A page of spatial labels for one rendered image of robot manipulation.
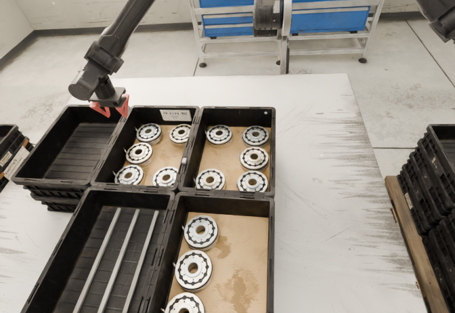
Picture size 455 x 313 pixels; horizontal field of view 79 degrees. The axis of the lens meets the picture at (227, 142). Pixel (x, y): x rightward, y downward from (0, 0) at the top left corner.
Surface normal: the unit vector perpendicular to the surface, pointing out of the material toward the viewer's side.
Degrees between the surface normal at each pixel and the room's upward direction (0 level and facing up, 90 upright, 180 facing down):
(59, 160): 0
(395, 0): 90
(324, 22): 90
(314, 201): 0
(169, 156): 0
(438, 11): 87
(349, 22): 90
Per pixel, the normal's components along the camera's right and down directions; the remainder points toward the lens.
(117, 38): -0.06, 0.73
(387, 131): -0.09, -0.66
